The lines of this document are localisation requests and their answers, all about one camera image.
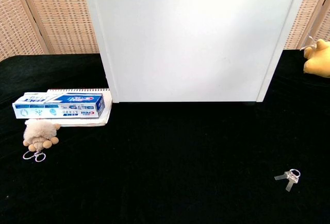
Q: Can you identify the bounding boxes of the woven rattan folding screen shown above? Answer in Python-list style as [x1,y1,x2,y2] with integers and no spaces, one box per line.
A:
[283,0,330,51]
[0,0,101,62]

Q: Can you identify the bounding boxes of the blue white toothpaste box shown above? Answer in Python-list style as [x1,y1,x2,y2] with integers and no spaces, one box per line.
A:
[12,92,106,119]

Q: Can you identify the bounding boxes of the white cabinet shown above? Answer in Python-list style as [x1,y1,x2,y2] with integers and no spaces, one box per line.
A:
[79,0,313,104]

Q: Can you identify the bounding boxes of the white spiral notebook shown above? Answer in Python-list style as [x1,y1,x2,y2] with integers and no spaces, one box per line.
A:
[46,88,113,127]

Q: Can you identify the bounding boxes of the yellow plush toy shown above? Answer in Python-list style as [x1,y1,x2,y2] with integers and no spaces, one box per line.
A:
[303,38,330,78]

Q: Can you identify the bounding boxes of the black tablecloth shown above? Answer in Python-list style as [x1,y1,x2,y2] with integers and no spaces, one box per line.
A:
[0,49,330,224]

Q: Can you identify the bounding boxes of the beige fluffy plush keychain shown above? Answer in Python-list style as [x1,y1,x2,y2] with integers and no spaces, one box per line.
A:
[22,119,61,162]

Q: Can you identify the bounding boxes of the silver keys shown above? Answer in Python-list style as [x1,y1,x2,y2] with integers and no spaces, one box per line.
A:
[274,168,301,192]

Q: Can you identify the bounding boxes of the white ribbon tag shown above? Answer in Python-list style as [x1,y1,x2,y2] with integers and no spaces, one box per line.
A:
[299,35,317,51]

